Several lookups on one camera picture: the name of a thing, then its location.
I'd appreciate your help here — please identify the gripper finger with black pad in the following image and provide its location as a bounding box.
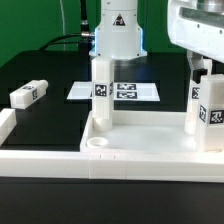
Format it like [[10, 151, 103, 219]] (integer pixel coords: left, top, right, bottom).
[[186, 50, 209, 84]]

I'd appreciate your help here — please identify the white desk tabletop tray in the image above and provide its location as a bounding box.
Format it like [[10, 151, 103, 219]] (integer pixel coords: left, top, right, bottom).
[[80, 110, 202, 154]]

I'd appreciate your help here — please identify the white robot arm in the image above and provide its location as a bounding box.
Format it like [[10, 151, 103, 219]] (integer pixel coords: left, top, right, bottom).
[[89, 0, 224, 63]]

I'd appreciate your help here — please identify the fiducial marker sheet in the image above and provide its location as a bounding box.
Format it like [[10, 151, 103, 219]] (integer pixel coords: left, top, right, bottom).
[[67, 82, 160, 102]]

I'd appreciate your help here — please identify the white U-shaped fence frame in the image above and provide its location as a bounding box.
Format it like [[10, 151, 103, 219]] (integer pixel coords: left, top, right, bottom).
[[0, 108, 224, 184]]

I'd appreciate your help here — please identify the black cable with connector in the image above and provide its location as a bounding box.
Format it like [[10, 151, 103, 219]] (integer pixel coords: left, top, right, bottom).
[[38, 0, 98, 52]]

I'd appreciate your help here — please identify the white thin cable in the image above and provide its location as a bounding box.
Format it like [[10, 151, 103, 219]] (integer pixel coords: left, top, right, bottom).
[[59, 0, 67, 52]]

